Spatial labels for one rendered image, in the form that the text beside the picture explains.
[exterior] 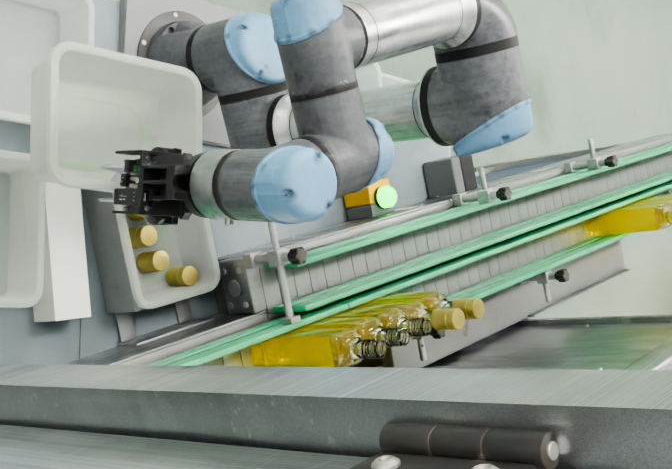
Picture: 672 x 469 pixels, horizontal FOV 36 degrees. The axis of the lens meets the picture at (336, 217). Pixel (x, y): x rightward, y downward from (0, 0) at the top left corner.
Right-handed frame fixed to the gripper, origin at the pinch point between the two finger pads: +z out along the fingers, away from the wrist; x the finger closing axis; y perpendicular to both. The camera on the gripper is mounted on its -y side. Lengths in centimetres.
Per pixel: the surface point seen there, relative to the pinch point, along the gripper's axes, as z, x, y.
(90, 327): 33.4, 21.2, -18.2
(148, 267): 29.8, 11.4, -26.1
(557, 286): 21, 14, -136
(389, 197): 26, -3, -80
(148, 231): 28.8, 5.5, -25.0
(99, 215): 31.9, 3.4, -17.7
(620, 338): -10, 22, -109
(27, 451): -67, 15, 50
